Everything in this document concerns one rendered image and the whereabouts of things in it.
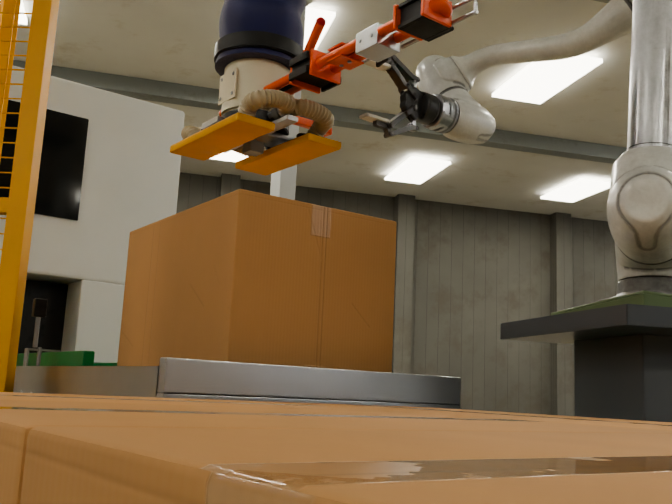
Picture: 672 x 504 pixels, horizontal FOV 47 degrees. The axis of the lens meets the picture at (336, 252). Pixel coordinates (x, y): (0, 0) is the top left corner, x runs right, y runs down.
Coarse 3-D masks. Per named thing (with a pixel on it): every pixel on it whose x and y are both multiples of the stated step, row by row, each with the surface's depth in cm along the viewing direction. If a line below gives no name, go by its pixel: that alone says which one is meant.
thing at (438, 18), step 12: (408, 0) 144; (420, 0) 142; (444, 0) 143; (396, 12) 145; (408, 12) 144; (420, 12) 141; (432, 12) 140; (396, 24) 145; (408, 24) 143; (420, 24) 143; (432, 24) 142; (444, 24) 142; (420, 36) 148
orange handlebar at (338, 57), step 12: (432, 0) 140; (444, 12) 141; (384, 24) 150; (396, 36) 152; (408, 36) 151; (336, 48) 163; (348, 48) 158; (324, 60) 165; (336, 60) 162; (348, 60) 162; (360, 60) 163; (336, 72) 170; (276, 84) 180; (288, 84) 178; (300, 120) 204; (312, 120) 206
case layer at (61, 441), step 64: (0, 448) 37; (64, 448) 30; (128, 448) 26; (192, 448) 26; (256, 448) 27; (320, 448) 29; (384, 448) 31; (448, 448) 32; (512, 448) 34; (576, 448) 37; (640, 448) 39
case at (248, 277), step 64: (256, 192) 153; (128, 256) 197; (192, 256) 164; (256, 256) 151; (320, 256) 160; (384, 256) 170; (128, 320) 191; (192, 320) 160; (256, 320) 149; (320, 320) 158; (384, 320) 167
